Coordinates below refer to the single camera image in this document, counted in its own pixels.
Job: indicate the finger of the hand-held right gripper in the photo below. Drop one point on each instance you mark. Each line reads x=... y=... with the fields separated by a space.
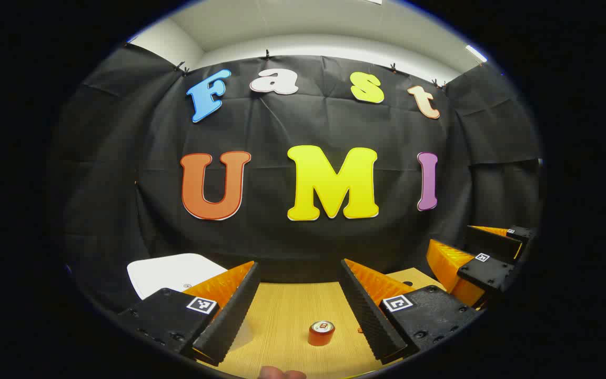
x=487 y=273
x=497 y=242

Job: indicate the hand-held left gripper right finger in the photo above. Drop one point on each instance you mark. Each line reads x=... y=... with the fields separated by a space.
x=371 y=326

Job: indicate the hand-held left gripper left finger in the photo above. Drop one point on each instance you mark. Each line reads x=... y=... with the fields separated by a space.
x=229 y=326

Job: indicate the orange pop can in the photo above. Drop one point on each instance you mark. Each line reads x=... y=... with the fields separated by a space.
x=321 y=335

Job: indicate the white desktop garbage bin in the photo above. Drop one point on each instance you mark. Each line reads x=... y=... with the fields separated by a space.
x=171 y=273

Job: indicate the wooden desktop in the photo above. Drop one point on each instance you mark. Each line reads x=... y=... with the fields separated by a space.
x=287 y=316

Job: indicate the ceiling light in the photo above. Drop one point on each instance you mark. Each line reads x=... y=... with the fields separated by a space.
x=476 y=53

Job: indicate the black backdrop cloth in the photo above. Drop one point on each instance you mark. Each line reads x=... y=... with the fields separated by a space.
x=282 y=126

